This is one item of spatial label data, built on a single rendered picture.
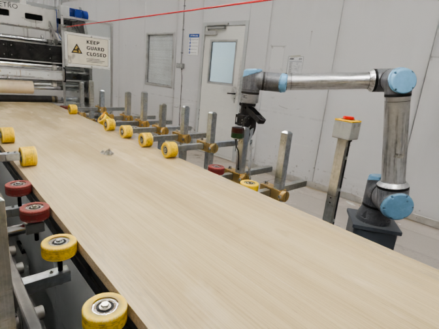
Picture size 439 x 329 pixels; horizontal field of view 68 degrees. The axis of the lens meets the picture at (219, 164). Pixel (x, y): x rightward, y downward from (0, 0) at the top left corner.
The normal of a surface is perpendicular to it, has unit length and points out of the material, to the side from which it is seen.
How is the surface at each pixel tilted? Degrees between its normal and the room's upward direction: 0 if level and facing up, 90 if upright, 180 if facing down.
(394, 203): 95
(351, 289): 0
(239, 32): 90
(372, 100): 90
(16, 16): 90
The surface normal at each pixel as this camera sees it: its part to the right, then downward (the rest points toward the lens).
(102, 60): 0.66, 0.26
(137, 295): 0.09, -0.96
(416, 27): -0.69, 0.13
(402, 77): -0.12, 0.13
